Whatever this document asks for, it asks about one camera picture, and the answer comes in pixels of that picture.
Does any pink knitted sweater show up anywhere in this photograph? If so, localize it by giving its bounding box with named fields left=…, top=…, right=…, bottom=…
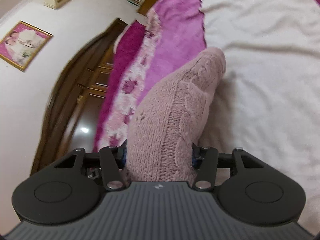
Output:
left=123, top=48, right=226, bottom=184

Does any dark wooden headboard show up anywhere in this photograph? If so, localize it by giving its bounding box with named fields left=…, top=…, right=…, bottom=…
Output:
left=31, top=18, right=127, bottom=174

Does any purple striped floral bedspread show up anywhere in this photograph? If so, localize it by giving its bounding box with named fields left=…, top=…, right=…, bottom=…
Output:
left=92, top=0, right=320, bottom=230

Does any framed pink picture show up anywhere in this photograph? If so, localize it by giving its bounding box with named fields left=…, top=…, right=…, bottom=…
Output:
left=1, top=21, right=53, bottom=72

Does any magenta pillow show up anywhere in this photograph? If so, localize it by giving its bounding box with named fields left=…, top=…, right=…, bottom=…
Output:
left=94, top=20, right=145, bottom=144

